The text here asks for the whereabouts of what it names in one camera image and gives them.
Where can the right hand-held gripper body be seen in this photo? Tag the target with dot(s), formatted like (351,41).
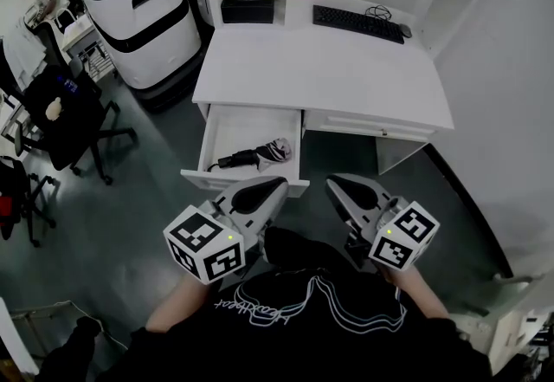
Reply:
(404,237)

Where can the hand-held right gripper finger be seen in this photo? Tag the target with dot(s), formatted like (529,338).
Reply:
(342,211)
(368,185)

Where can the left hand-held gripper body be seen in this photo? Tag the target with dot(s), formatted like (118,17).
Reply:
(197,241)

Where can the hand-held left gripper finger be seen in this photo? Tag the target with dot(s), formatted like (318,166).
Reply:
(246,186)
(270,209)

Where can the white locker drawer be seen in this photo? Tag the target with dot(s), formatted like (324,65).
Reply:
(246,129)

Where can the person's left forearm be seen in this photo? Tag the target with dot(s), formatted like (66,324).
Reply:
(184,304)

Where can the person's right forearm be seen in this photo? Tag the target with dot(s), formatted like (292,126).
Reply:
(417,291)

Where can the person's black trouser leg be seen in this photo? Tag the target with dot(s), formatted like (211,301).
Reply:
(303,248)

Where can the closed white desk drawer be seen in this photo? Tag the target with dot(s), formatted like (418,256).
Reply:
(372,125)

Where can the white desk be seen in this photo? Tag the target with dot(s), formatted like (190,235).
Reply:
(320,73)

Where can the person's black printed t-shirt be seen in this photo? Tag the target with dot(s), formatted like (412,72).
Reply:
(303,341)

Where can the white cabinet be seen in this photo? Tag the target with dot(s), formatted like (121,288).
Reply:
(515,328)

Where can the grey computer mouse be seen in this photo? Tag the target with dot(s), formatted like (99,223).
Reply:
(405,30)

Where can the black keyboard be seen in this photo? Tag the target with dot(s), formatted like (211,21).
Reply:
(357,23)

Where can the metal rack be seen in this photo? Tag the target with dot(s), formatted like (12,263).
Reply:
(47,315)

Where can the black tissue box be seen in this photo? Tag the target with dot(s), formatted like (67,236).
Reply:
(247,8)

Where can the black and red office chair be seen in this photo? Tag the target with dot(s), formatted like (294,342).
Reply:
(15,198)

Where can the white and black service robot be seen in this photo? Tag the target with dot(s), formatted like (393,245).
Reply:
(143,25)

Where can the beige plush toy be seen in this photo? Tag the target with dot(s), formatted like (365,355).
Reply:
(53,108)

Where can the white side table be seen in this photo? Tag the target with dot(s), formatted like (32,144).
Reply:
(82,40)

